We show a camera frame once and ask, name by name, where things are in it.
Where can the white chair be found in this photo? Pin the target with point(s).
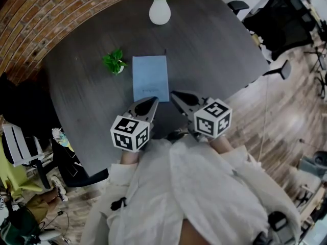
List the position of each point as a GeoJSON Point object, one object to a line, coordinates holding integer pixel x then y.
{"type": "Point", "coordinates": [18, 147]}

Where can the yellow-green cloth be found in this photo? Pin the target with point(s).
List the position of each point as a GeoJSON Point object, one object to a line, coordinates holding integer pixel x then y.
{"type": "Point", "coordinates": [12, 177]}

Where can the person's left forearm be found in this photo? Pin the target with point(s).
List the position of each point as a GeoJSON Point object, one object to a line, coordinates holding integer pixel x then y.
{"type": "Point", "coordinates": [129, 158]}

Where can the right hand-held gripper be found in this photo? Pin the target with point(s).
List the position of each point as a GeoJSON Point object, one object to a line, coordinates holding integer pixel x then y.
{"type": "Point", "coordinates": [204, 122]}

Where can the white desk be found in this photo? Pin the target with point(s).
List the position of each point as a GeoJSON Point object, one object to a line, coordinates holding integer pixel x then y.
{"type": "Point", "coordinates": [258, 1]}

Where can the blue book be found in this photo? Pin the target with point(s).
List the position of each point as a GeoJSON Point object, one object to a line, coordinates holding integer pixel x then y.
{"type": "Point", "coordinates": [150, 75]}

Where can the small green potted plant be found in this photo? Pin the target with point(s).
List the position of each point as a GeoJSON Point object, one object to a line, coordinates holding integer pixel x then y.
{"type": "Point", "coordinates": [113, 60]}

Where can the person's white garment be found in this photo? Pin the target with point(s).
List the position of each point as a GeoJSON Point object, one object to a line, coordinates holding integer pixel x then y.
{"type": "Point", "coordinates": [199, 187]}

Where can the black tripod stand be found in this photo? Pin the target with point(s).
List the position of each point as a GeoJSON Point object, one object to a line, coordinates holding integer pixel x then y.
{"type": "Point", "coordinates": [320, 68]}

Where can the black mesh office chair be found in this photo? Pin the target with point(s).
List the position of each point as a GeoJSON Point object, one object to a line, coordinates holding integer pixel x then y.
{"type": "Point", "coordinates": [281, 24]}

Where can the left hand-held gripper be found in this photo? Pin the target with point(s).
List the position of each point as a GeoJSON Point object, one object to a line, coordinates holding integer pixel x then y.
{"type": "Point", "coordinates": [130, 134]}

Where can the grey box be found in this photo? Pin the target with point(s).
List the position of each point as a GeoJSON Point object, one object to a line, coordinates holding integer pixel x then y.
{"type": "Point", "coordinates": [313, 165]}

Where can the person's right forearm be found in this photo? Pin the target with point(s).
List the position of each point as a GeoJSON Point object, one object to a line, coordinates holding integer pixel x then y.
{"type": "Point", "coordinates": [221, 145]}

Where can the white vase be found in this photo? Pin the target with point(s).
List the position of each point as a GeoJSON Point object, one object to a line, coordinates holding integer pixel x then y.
{"type": "Point", "coordinates": [159, 13]}

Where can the colourful small toy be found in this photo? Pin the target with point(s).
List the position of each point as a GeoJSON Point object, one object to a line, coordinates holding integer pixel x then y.
{"type": "Point", "coordinates": [61, 138]}

